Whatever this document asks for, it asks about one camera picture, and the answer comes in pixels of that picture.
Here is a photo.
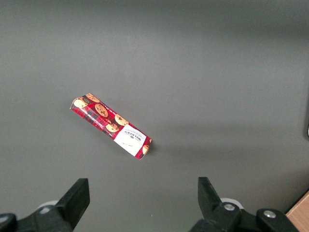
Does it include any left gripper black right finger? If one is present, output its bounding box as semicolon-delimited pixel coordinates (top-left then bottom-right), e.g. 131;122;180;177
189;176;300;232

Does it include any red cookie box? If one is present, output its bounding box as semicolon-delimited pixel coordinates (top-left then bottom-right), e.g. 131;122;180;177
70;93;153;161

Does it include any wooden board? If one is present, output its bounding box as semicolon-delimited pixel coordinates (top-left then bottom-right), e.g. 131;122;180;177
284;189;309;232

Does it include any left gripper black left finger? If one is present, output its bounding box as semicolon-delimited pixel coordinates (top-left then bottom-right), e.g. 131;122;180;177
0;178;91;232

